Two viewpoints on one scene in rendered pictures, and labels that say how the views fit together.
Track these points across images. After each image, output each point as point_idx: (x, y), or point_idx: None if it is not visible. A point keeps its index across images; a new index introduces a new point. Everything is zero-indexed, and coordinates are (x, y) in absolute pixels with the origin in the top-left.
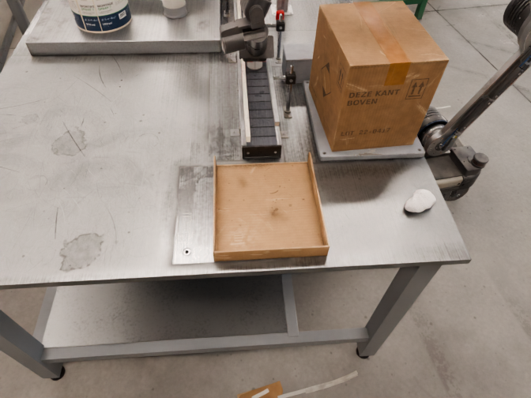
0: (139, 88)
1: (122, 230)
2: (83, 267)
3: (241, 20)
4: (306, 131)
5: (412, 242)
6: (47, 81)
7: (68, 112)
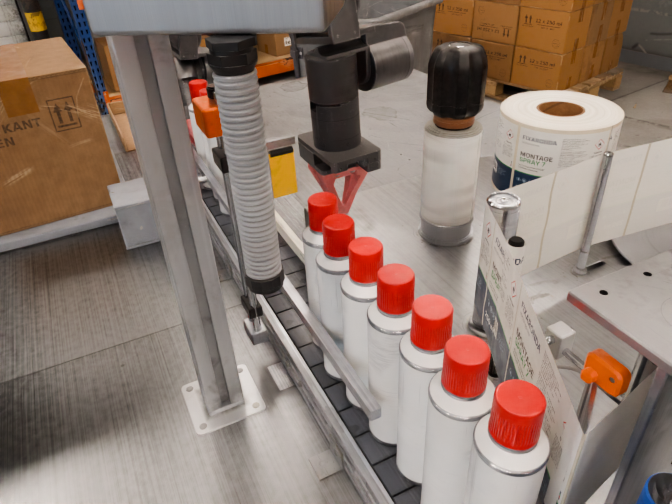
0: None
1: (275, 95)
2: (285, 83)
3: (200, 50)
4: (130, 172)
5: None
6: (493, 137)
7: (419, 125)
